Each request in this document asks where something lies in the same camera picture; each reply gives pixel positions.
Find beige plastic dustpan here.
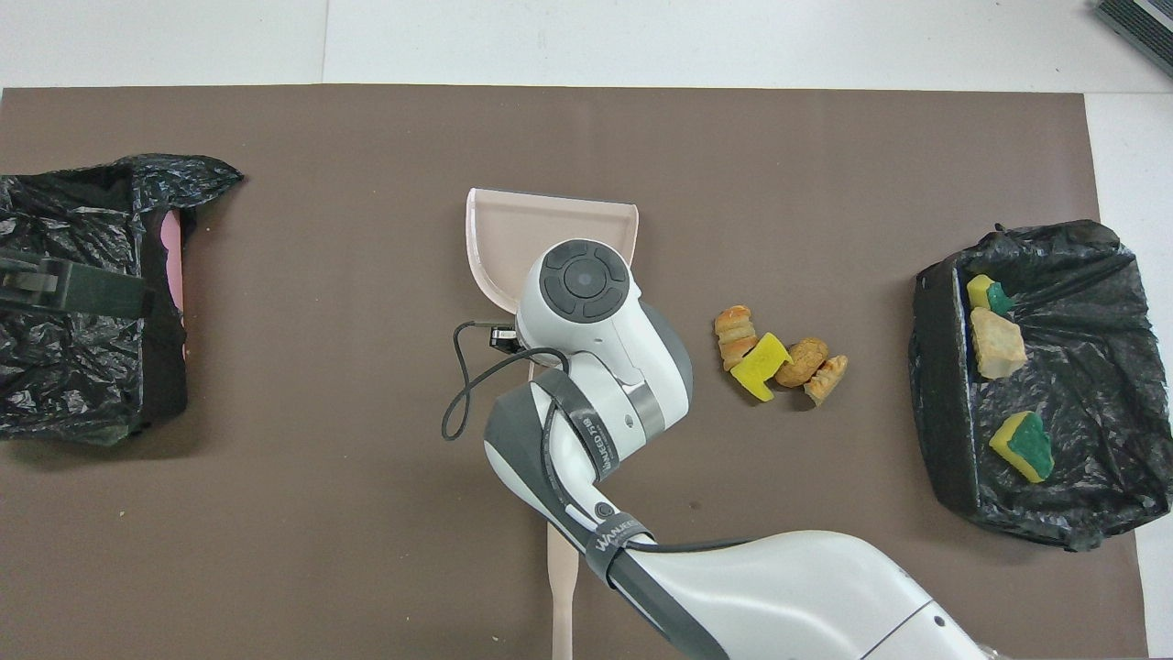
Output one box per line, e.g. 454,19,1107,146
466,187,640,317

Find open bin with black bag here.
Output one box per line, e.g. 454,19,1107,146
909,220,1173,553

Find pink bin with black bag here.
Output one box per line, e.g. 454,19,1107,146
0,153,245,447

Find striped toy bread wedge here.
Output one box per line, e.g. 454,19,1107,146
970,306,1028,380

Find dark grey ridged object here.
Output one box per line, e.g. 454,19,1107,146
1095,0,1173,79

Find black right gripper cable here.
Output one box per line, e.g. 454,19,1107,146
442,319,571,443

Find orange toy croissant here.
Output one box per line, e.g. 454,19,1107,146
714,304,760,372

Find brown table mat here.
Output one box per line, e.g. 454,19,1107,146
0,84,1148,660

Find yellow green scouring sponge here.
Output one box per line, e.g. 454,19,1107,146
729,332,794,403
988,410,1056,485
966,273,1015,315

